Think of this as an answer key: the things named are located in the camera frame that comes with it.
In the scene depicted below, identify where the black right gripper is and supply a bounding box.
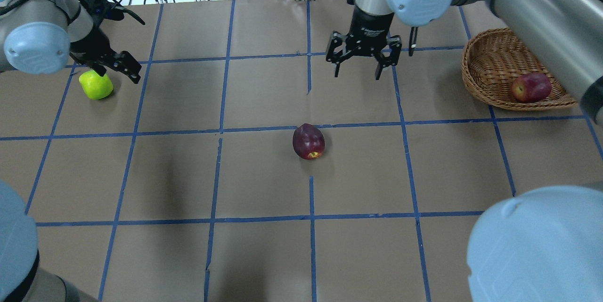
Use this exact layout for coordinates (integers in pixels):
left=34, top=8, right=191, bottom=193
left=326, top=10, right=401, bottom=81

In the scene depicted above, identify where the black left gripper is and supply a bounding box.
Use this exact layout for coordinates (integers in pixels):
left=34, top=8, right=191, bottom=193
left=71, top=33, right=141, bottom=84

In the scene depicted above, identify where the green apple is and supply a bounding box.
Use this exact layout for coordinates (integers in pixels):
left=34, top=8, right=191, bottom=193
left=78, top=70, right=114, bottom=100

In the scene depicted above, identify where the dark red apple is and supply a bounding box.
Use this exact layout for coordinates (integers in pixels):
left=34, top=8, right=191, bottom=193
left=292, top=123, right=326, bottom=160

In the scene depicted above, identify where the red yellow apple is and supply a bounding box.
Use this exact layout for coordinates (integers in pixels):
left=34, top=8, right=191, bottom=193
left=511, top=73, right=552, bottom=104

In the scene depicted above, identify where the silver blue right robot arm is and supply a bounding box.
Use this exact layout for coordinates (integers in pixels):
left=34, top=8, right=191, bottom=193
left=326, top=0, right=602, bottom=302

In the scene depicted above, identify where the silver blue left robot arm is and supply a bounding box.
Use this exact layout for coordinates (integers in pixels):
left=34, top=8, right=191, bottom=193
left=0, top=0, right=145, bottom=83

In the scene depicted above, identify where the woven wicker basket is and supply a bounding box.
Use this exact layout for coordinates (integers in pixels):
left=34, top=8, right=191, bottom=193
left=461, top=28, right=578, bottom=111

